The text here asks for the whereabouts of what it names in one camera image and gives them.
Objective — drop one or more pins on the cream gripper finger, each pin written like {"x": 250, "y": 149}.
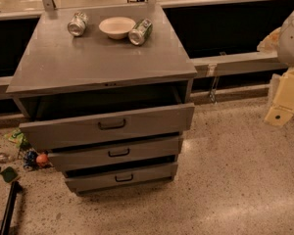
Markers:
{"x": 281, "y": 99}

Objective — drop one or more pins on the grey top drawer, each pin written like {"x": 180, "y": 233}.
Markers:
{"x": 76, "y": 131}

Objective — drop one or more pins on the grey drawer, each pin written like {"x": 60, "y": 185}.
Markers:
{"x": 123, "y": 177}
{"x": 76, "y": 131}
{"x": 117, "y": 153}

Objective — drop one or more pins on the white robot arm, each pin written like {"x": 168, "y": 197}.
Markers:
{"x": 285, "y": 49}

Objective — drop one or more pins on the grey middle drawer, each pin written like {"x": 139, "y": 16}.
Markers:
{"x": 117, "y": 153}

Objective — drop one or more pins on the grey drawer cabinet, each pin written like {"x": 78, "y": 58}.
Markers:
{"x": 61, "y": 76}

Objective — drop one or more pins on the grey bottom drawer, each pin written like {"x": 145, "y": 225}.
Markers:
{"x": 123, "y": 177}

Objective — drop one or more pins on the green silver can right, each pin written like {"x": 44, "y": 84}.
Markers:
{"x": 140, "y": 32}

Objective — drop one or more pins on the white bowl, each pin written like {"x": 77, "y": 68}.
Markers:
{"x": 117, "y": 27}

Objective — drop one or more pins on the silver can left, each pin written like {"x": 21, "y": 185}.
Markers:
{"x": 78, "y": 24}

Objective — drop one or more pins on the orange ball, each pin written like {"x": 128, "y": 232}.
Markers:
{"x": 42, "y": 160}

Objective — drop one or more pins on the blue toy object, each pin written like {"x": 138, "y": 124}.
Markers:
{"x": 30, "y": 160}

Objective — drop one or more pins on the green snack bag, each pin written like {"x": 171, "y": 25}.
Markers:
{"x": 17, "y": 137}

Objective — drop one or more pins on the black stand leg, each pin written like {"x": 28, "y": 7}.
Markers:
{"x": 5, "y": 226}

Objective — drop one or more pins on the green sponge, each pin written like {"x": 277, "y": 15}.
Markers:
{"x": 9, "y": 175}

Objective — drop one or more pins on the clear plastic bottle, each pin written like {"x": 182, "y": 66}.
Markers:
{"x": 5, "y": 158}

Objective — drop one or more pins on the metal bracket on rail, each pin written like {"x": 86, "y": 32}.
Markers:
{"x": 214, "y": 85}

